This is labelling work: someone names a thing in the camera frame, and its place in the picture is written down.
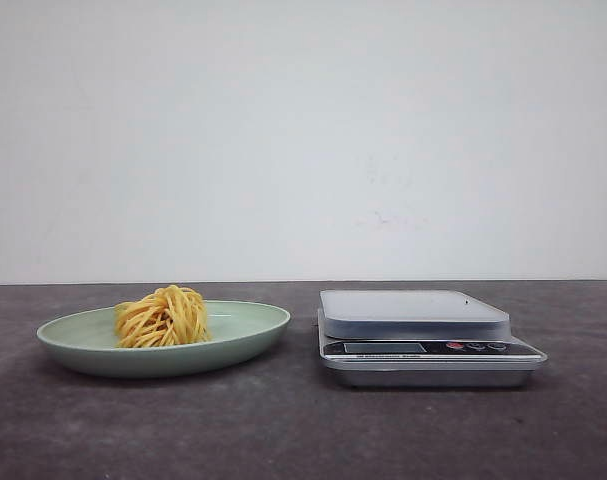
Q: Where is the silver digital kitchen scale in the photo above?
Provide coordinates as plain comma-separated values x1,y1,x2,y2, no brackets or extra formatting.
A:
317,290,547,388

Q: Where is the yellow vermicelli noodle bundle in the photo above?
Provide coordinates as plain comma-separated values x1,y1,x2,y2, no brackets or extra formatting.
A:
114,285,212,348

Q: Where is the pale green shallow plate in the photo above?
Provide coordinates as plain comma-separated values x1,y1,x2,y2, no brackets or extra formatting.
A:
36,300,291,379

